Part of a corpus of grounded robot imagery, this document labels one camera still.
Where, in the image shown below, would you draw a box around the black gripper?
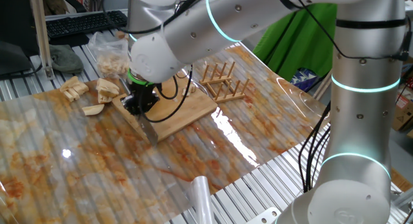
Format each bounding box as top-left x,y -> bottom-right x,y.
121,84 -> 161,117

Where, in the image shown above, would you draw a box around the steel cleaver knife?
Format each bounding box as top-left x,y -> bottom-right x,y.
119,77 -> 159,147

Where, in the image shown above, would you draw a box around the flat lotus root slice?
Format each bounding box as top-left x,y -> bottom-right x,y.
81,103 -> 106,117

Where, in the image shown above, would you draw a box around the thin cut lotus slices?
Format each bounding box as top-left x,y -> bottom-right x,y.
181,84 -> 197,97

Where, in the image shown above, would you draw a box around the plastic bag of lotus pieces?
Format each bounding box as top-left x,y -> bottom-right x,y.
87,31 -> 132,78

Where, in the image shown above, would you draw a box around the bamboo cutting board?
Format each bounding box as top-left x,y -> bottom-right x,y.
111,74 -> 219,143

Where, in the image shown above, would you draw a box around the metal bowl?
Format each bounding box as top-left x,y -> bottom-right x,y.
190,78 -> 210,96

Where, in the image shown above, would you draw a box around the wooden peg rack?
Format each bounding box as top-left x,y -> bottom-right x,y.
199,61 -> 251,104

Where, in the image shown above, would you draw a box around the grey green cloth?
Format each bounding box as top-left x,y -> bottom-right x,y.
48,43 -> 85,74

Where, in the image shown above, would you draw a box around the black keyboard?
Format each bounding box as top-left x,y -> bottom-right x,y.
45,10 -> 128,39

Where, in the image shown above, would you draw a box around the clear plastic wrap roll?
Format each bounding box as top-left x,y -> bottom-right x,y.
188,175 -> 216,224

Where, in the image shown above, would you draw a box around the marble pattern plastic sheet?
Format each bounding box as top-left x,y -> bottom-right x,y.
0,45 -> 337,224

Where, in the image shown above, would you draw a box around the blue white patterned item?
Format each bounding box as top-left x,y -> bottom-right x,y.
289,67 -> 319,92

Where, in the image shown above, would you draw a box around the cardboard box with red label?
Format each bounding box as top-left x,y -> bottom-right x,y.
392,85 -> 413,132

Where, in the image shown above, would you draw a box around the black camera cable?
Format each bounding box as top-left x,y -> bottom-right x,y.
101,0 -> 214,123

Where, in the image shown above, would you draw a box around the aluminium frame post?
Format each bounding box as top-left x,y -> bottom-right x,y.
28,0 -> 56,81
312,70 -> 333,101

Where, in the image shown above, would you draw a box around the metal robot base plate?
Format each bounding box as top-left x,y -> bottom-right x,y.
245,207 -> 282,224

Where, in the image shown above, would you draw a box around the black power cable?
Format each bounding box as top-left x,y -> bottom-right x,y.
298,101 -> 332,192

